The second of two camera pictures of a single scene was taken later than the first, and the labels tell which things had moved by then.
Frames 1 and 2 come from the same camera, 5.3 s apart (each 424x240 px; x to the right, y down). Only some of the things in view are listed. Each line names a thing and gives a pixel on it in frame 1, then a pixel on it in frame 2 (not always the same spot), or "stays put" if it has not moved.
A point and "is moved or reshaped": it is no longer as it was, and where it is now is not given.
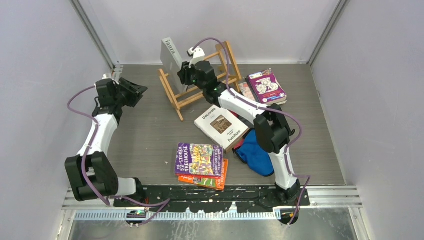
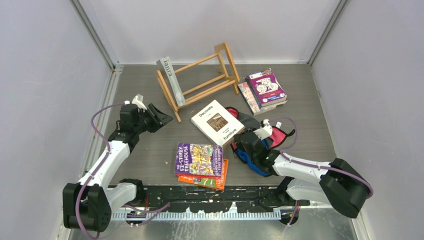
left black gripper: x=136 y=91 → x=159 y=119
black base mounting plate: x=256 y=198 stays put
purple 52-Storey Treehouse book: x=192 y=159 stays put
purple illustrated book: x=267 y=87 stays put
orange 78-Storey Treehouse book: x=215 y=183 stays put
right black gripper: x=184 y=73 → x=237 y=138
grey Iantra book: x=171 y=60 is moved or reshaped
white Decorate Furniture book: x=222 y=128 stays put
